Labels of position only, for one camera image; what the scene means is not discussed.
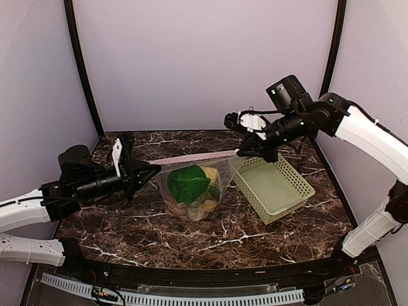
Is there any black frame post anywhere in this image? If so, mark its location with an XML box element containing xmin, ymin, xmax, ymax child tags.
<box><xmin>319</xmin><ymin>0</ymin><xmax>347</xmax><ymax>96</ymax></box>
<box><xmin>63</xmin><ymin>0</ymin><xmax>105</xmax><ymax>138</ymax></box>

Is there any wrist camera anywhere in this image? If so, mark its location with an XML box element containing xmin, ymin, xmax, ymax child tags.
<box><xmin>57</xmin><ymin>132</ymin><xmax>135</xmax><ymax>191</ymax></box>
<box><xmin>223</xmin><ymin>75</ymin><xmax>313</xmax><ymax>141</ymax></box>

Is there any green perforated plastic basket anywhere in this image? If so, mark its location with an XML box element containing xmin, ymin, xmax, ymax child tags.
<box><xmin>233</xmin><ymin>155</ymin><xmax>315</xmax><ymax>225</ymax></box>

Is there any orange yellow mango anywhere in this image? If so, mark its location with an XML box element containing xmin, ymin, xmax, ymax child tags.
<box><xmin>200</xmin><ymin>200</ymin><xmax>218</xmax><ymax>212</ymax></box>

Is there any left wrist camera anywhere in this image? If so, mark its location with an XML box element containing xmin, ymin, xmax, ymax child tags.
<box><xmin>57</xmin><ymin>132</ymin><xmax>135</xmax><ymax>191</ymax></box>

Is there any brown potato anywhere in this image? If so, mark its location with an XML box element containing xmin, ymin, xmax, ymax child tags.
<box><xmin>164</xmin><ymin>200</ymin><xmax>205</xmax><ymax>222</ymax></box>

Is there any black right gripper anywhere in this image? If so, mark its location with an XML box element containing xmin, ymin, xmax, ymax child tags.
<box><xmin>238</xmin><ymin>106</ymin><xmax>309</xmax><ymax>161</ymax></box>

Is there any green pepper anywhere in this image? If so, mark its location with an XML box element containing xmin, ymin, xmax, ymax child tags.
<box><xmin>167</xmin><ymin>165</ymin><xmax>210</xmax><ymax>205</ymax></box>

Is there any black frame post right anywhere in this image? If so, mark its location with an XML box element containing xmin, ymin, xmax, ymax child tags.
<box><xmin>319</xmin><ymin>0</ymin><xmax>347</xmax><ymax>96</ymax></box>

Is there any clear zip top bag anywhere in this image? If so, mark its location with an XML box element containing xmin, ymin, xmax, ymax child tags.
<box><xmin>150</xmin><ymin>150</ymin><xmax>246</xmax><ymax>222</ymax></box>

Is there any beige walnut-like food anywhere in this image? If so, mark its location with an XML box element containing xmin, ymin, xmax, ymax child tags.
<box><xmin>201</xmin><ymin>166</ymin><xmax>219</xmax><ymax>186</ymax></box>

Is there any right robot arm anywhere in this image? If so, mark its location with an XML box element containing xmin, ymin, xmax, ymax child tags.
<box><xmin>225</xmin><ymin>93</ymin><xmax>407</xmax><ymax>277</ymax></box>

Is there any black front rail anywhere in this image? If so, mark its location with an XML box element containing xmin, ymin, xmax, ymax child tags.
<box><xmin>28</xmin><ymin>245</ymin><xmax>383</xmax><ymax>297</ymax></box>

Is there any black frame post left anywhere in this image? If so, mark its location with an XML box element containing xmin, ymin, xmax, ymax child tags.
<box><xmin>63</xmin><ymin>0</ymin><xmax>105</xmax><ymax>138</ymax></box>

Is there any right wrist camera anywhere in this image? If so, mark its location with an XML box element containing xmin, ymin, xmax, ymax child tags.
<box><xmin>223</xmin><ymin>75</ymin><xmax>313</xmax><ymax>141</ymax></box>

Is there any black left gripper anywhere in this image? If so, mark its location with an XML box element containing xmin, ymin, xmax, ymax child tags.
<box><xmin>76</xmin><ymin>157</ymin><xmax>161</xmax><ymax>201</ymax></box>

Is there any white slotted cable duct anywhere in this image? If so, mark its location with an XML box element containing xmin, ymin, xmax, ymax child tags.
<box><xmin>41</xmin><ymin>273</ymin><xmax>305</xmax><ymax>306</ymax></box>

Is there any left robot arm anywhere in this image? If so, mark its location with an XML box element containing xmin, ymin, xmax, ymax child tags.
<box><xmin>1</xmin><ymin>162</ymin><xmax>161</xmax><ymax>278</ymax></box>

